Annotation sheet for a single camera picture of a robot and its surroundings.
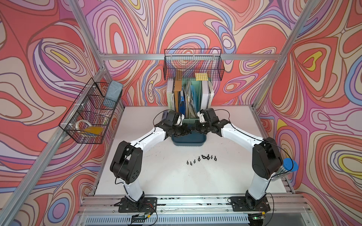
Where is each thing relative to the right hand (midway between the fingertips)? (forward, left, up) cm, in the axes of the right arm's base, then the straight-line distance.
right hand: (191, 131), depth 88 cm
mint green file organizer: (+20, +1, +11) cm, 23 cm away
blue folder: (+20, +5, +4) cm, 21 cm away
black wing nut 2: (-15, -1, -13) cm, 19 cm away
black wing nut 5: (-13, -16, -14) cm, 24 cm away
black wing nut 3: (-16, +1, -13) cm, 21 cm away
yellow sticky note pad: (+29, -8, +21) cm, 37 cm away
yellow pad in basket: (-10, +49, +19) cm, 53 cm away
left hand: (-1, -1, +2) cm, 2 cm away
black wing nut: (-13, -5, -13) cm, 19 cm away
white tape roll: (-11, +55, +21) cm, 60 cm away
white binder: (+21, -11, +12) cm, 26 cm away
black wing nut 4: (-15, +3, -13) cm, 20 cm away
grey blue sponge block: (+16, +45, +22) cm, 52 cm away
